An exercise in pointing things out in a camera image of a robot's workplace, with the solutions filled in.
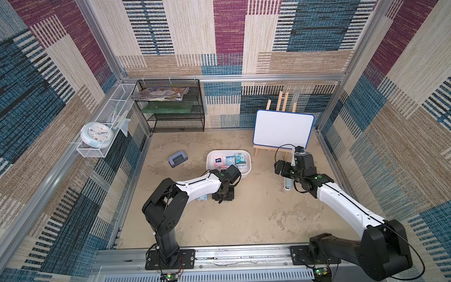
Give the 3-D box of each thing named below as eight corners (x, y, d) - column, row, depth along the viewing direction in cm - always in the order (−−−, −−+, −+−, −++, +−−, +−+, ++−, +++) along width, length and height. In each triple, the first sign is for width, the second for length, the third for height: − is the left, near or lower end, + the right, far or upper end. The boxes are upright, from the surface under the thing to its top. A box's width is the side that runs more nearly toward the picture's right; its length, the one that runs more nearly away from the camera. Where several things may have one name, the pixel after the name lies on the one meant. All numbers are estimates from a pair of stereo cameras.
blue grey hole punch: (172, 168, 104) (170, 164, 101) (168, 161, 107) (166, 158, 104) (188, 159, 108) (187, 155, 105) (184, 153, 111) (183, 149, 108)
